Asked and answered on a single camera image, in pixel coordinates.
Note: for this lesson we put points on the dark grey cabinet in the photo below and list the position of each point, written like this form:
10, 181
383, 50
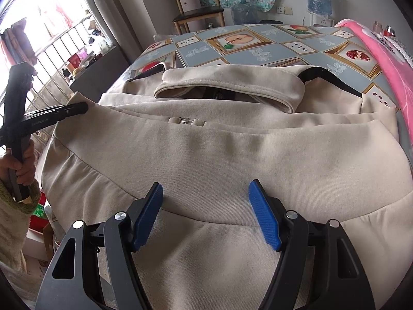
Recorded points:
103, 67

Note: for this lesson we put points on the wooden chair with black seat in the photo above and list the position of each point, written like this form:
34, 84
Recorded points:
198, 14

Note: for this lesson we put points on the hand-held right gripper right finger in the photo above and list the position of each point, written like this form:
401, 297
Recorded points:
264, 216

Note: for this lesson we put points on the hanging dark clothes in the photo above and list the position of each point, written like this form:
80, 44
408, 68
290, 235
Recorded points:
17, 42

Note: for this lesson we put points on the fruit print tablecloth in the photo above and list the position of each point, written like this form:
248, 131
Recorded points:
274, 51

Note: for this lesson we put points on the white wall socket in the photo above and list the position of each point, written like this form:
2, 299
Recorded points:
284, 10

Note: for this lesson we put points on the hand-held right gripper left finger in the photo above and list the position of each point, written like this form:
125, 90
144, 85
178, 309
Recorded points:
146, 216

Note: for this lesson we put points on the beige zip jacket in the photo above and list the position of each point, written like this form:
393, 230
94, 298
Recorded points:
209, 155

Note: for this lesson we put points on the person's left hand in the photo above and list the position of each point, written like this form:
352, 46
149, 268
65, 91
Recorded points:
29, 168

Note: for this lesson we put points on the white water dispenser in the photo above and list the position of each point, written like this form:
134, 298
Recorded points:
322, 21

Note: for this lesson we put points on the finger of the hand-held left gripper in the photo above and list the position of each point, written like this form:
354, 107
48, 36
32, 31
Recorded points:
48, 116

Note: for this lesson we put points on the red box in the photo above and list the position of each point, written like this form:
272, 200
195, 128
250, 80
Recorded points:
74, 61

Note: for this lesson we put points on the red paper bag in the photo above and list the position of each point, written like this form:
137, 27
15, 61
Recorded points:
40, 224

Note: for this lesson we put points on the white lace cloth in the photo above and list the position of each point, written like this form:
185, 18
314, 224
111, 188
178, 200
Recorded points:
397, 50

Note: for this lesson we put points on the white plastic bag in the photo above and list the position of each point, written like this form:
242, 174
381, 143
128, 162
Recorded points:
98, 45

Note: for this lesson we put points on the pink floral blanket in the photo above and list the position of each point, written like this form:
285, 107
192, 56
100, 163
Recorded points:
387, 64

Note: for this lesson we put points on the hanging pink clothes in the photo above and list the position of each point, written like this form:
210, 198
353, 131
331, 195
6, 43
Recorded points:
58, 16

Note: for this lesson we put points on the grey curtain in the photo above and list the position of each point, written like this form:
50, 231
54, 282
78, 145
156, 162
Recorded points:
109, 16

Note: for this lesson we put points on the clear empty water jug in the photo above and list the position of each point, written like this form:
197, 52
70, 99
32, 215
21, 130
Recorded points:
245, 14

